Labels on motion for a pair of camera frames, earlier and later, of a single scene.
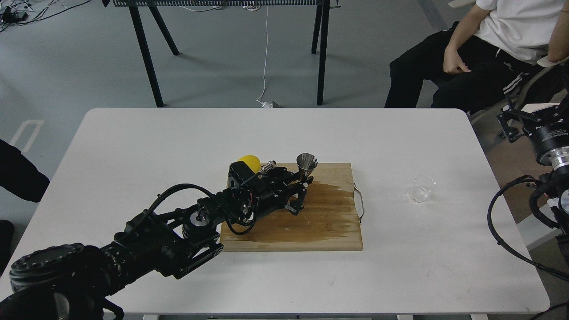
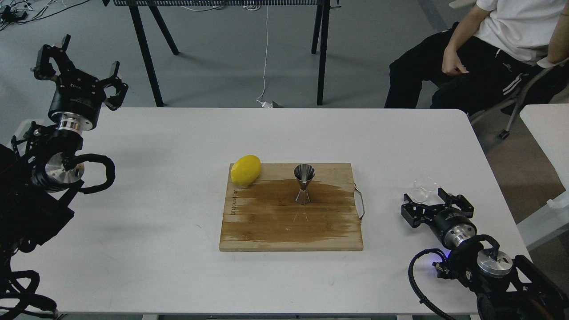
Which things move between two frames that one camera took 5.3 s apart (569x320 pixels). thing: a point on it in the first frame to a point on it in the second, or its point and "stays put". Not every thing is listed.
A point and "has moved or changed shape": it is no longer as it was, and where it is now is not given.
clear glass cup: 422,184 stays put
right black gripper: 548,128 to 451,226
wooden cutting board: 329,221 stays put
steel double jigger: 306,162 has moved or changed shape
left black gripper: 255,195 to 78,98
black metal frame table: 136,6 stays put
